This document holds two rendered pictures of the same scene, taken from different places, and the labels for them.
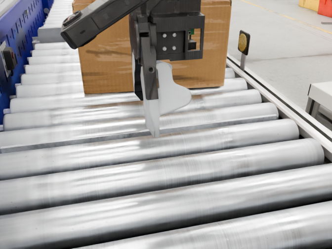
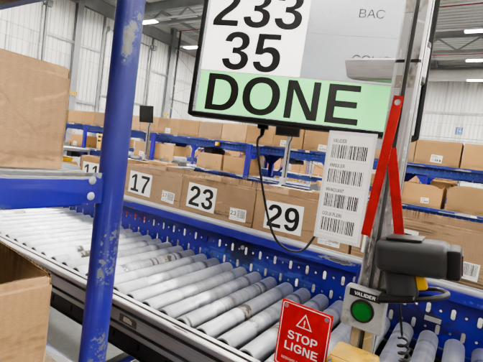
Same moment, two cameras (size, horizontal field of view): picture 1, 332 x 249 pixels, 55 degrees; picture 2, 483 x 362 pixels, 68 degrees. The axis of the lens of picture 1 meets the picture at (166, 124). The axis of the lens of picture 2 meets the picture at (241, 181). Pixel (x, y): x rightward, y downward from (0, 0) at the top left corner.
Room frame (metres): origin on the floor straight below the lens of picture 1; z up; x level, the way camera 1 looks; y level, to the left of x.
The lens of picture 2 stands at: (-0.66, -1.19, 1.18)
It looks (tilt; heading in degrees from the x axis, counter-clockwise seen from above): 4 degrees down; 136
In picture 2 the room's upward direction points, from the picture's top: 8 degrees clockwise
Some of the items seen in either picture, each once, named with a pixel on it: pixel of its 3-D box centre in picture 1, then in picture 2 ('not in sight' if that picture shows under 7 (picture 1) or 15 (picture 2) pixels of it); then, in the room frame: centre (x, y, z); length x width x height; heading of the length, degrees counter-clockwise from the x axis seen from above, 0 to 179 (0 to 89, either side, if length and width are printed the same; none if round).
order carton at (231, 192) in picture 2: not in sight; (233, 199); (-1.86, -0.05, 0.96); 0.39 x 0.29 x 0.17; 13
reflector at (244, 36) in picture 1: (242, 55); not in sight; (0.73, -0.18, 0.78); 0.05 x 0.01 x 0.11; 13
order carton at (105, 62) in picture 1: (146, 25); not in sight; (0.79, 0.05, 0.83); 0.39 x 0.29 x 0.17; 8
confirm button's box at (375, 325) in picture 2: not in sight; (364, 308); (-0.92, -0.61, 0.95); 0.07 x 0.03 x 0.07; 13
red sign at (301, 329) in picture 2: not in sight; (318, 345); (-0.99, -0.62, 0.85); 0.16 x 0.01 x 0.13; 13
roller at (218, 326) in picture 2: not in sight; (251, 308); (-1.36, -0.40, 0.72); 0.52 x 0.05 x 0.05; 103
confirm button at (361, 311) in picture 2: not in sight; (362, 310); (-0.92, -0.62, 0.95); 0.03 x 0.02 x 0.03; 13
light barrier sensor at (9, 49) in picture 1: (10, 60); not in sight; (0.62, 0.31, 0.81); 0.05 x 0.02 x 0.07; 13
